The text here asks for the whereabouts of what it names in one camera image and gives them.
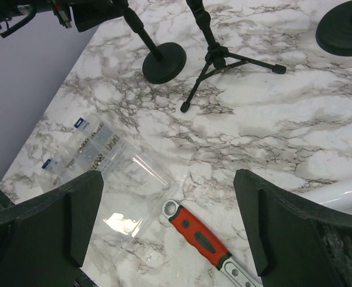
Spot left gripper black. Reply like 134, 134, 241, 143
0, 0, 129, 38

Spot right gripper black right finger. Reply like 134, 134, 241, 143
233, 169, 352, 286

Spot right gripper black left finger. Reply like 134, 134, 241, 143
0, 170, 104, 286

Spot white microphone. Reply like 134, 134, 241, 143
300, 178, 352, 210

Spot black clip stand round base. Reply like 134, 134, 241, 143
120, 1, 187, 84

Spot black tripod shock mount stand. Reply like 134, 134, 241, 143
180, 0, 287, 113

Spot small clear plastic bag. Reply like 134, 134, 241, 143
103, 213, 142, 237

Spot clear screw organizer box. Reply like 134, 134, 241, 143
38, 113, 175, 251

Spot red handle adjustable wrench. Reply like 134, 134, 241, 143
162, 199, 262, 287

